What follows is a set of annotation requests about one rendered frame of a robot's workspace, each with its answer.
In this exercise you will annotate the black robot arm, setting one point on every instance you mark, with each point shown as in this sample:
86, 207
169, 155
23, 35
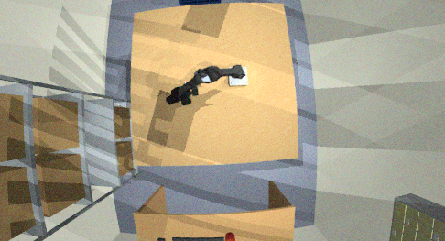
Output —
214, 73

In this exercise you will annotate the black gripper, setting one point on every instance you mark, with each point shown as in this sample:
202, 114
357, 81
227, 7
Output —
194, 91

